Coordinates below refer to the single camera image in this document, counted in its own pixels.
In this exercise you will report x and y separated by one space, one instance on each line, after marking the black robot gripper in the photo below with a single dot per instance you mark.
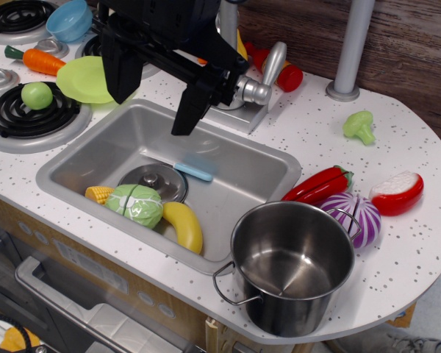
180 38

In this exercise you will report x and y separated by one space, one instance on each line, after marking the green toy broccoli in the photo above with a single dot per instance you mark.
358 125

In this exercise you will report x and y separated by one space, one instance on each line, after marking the steel pot lid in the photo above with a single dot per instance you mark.
171 185

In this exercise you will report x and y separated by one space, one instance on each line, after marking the stainless steel pot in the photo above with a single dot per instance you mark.
290 259

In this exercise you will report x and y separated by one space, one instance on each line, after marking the light green toy plate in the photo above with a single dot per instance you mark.
83 80

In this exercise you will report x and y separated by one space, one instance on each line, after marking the silver toy sink basin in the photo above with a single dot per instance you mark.
244 175

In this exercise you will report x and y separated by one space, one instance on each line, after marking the light blue toy piece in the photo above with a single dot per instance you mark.
194 172

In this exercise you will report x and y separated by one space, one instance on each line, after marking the silver toy faucet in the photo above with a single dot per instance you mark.
250 104

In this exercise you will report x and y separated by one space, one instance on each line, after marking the yellow toy pear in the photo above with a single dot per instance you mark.
240 47

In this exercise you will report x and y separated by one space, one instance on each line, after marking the light blue toy bowl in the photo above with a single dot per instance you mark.
70 21

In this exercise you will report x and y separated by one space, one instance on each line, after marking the silver stove knob back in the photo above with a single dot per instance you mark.
53 47

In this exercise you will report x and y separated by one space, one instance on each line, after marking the green toy cabbage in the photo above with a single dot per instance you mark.
138 203

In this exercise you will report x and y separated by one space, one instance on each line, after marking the yellow toy corn cob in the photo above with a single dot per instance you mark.
98 194

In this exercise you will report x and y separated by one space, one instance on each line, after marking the green toy apple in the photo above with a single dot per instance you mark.
36 95

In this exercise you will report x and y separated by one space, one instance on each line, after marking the orange toy carrot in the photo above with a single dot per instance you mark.
36 60

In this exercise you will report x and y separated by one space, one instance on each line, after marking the red toy ketchup bottle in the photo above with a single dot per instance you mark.
290 76

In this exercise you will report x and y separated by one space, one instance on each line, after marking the yellow toy banana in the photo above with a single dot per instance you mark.
186 224

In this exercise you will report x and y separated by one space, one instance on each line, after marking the back left stove burner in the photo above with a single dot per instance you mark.
24 22

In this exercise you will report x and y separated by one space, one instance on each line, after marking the front left stove burner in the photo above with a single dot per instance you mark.
27 131

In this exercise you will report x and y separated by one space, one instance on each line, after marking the grey support pole right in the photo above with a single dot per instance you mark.
344 87

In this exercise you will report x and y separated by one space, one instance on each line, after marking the red toy chili pepper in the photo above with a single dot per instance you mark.
321 186

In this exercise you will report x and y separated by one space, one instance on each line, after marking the purple toy onion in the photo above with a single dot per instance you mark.
358 216

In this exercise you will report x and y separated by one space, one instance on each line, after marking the toy oven door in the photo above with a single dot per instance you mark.
104 298

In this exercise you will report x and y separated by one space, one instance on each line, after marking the red white toy radish slice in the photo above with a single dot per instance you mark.
398 194

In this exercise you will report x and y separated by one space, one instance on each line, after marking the grey sneaker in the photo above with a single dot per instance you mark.
384 338

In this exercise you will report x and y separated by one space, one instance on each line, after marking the yellow object with black cable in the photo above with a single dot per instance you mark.
17 337

